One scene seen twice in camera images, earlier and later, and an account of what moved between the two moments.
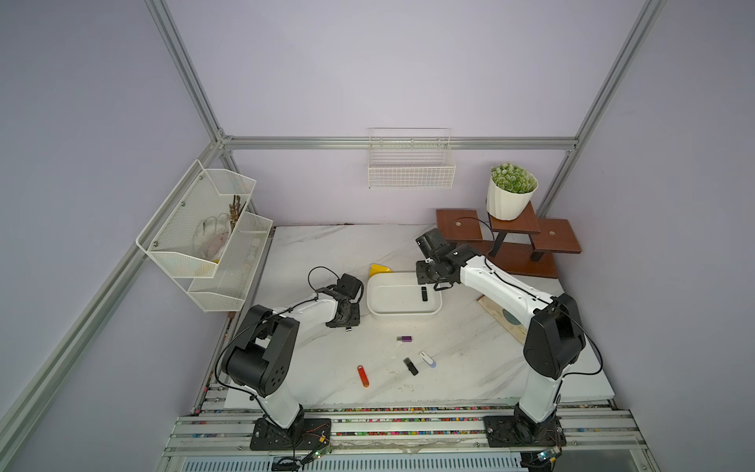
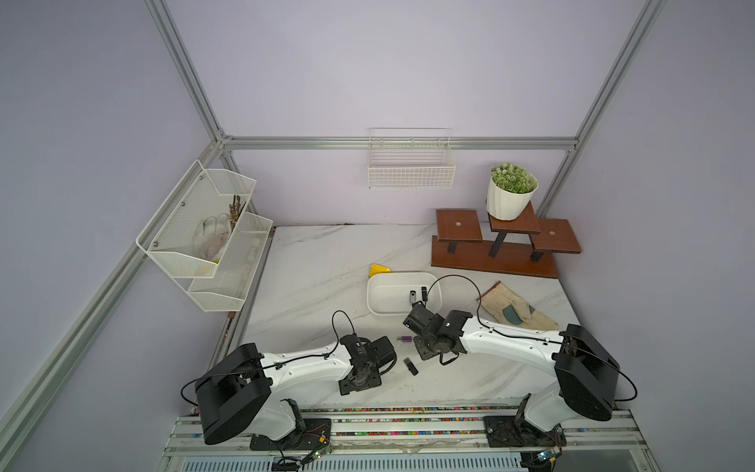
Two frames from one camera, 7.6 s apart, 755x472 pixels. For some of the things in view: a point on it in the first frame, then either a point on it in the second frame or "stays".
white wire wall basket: (405, 158) stays
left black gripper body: (352, 319) → (372, 380)
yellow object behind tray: (378, 268) stays
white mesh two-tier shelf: (204, 236) stays
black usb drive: (410, 366) stays
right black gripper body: (428, 272) → (426, 345)
